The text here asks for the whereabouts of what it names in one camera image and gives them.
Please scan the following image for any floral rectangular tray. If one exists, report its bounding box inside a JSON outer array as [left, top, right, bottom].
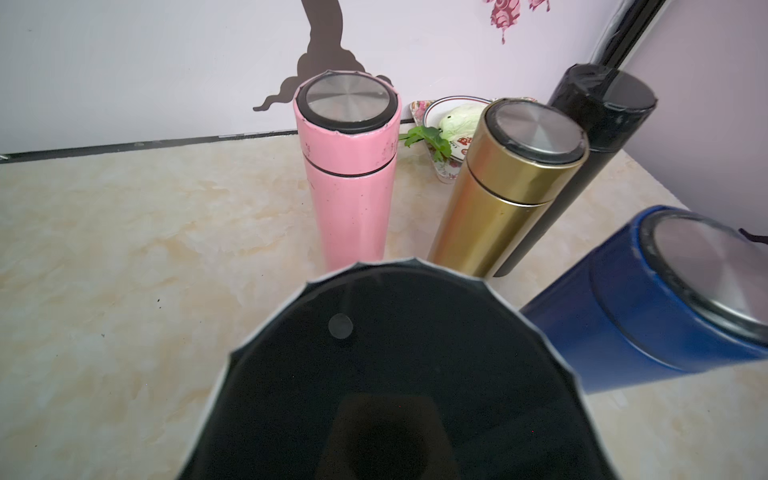
[[409, 95, 538, 185]]

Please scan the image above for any green plastic leaf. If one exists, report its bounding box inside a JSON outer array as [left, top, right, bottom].
[[399, 126, 452, 162]]

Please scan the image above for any pink thermos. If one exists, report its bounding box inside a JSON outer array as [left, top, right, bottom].
[[293, 70, 401, 271]]

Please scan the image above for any toy napa cabbage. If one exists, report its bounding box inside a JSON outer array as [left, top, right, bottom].
[[438, 103, 485, 142]]

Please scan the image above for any gold thermos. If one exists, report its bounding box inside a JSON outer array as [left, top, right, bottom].
[[428, 98, 590, 278]]

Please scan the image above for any blue thermos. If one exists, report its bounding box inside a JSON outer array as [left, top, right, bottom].
[[522, 206, 767, 393]]

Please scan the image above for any white thermos black lid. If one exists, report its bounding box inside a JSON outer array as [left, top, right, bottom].
[[179, 259, 618, 479]]

